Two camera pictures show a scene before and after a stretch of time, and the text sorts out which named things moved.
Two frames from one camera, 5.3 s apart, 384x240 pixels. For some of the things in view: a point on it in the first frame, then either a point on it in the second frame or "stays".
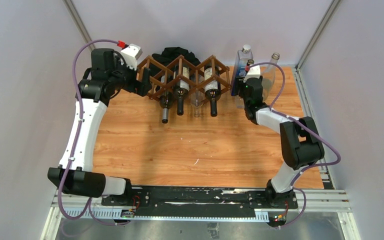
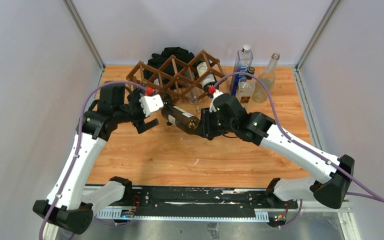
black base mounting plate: (196, 201) stays
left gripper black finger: (147, 85) -> (142, 126)
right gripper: (245, 83) -> (206, 130)
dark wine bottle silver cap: (166, 102) -> (190, 124)
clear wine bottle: (268, 73) stays
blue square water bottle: (242, 57) stays
